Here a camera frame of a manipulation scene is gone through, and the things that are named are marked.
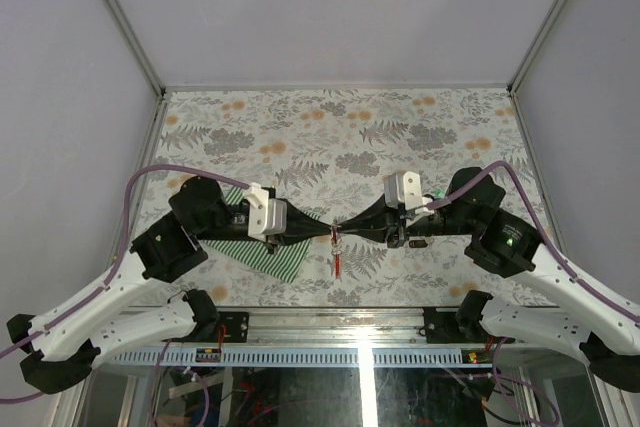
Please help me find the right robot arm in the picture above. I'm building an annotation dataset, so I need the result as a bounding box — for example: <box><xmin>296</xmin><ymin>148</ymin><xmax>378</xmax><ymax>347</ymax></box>
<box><xmin>334</xmin><ymin>167</ymin><xmax>639</xmax><ymax>393</ymax></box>

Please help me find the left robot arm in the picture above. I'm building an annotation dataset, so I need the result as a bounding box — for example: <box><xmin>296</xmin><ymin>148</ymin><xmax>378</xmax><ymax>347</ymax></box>
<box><xmin>7</xmin><ymin>176</ymin><xmax>329</xmax><ymax>394</ymax></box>

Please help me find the slotted cable duct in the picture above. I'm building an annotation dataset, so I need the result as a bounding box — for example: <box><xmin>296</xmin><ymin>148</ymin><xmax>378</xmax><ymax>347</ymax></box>
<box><xmin>112</xmin><ymin>346</ymin><xmax>464</xmax><ymax>367</ymax></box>

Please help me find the aluminium front rail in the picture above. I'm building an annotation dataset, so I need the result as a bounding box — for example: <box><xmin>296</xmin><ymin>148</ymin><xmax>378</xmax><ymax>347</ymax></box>
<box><xmin>119</xmin><ymin>304</ymin><xmax>612</xmax><ymax>348</ymax></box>

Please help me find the green striped cloth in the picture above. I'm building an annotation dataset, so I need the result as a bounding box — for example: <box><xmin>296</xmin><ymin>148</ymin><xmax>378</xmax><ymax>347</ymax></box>
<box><xmin>201</xmin><ymin>187</ymin><xmax>312</xmax><ymax>283</ymax></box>

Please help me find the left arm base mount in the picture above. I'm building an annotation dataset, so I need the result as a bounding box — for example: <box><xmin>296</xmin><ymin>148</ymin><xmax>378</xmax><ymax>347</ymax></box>
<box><xmin>218</xmin><ymin>311</ymin><xmax>250</xmax><ymax>344</ymax></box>

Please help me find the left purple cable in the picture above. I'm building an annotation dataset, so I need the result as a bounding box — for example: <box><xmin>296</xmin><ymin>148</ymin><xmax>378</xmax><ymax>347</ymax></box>
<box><xmin>0</xmin><ymin>165</ymin><xmax>251</xmax><ymax>404</ymax></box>

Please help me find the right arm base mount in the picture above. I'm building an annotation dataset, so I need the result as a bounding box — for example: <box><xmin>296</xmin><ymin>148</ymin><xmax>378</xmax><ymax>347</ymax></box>
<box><xmin>417</xmin><ymin>307</ymin><xmax>474</xmax><ymax>344</ymax></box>

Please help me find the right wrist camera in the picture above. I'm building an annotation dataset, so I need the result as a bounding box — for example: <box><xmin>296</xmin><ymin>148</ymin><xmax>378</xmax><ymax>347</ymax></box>
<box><xmin>383</xmin><ymin>171</ymin><xmax>431</xmax><ymax>215</ymax></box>

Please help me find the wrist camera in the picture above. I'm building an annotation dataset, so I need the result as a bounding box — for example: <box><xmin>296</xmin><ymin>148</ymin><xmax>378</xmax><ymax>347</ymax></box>
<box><xmin>243</xmin><ymin>183</ymin><xmax>287</xmax><ymax>241</ymax></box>
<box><xmin>383</xmin><ymin>171</ymin><xmax>431</xmax><ymax>215</ymax></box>

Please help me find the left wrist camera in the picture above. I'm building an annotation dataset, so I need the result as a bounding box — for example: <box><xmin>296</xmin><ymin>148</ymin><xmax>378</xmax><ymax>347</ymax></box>
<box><xmin>243</xmin><ymin>183</ymin><xmax>287</xmax><ymax>241</ymax></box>

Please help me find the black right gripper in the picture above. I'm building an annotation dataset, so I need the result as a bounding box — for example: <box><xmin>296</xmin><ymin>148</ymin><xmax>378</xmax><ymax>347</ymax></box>
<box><xmin>337</xmin><ymin>192</ymin><xmax>477</xmax><ymax>248</ymax></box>

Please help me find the red keyring fob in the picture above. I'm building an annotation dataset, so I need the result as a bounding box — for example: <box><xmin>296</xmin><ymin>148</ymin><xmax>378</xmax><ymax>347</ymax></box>
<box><xmin>334</xmin><ymin>253</ymin><xmax>342</xmax><ymax>279</ymax></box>

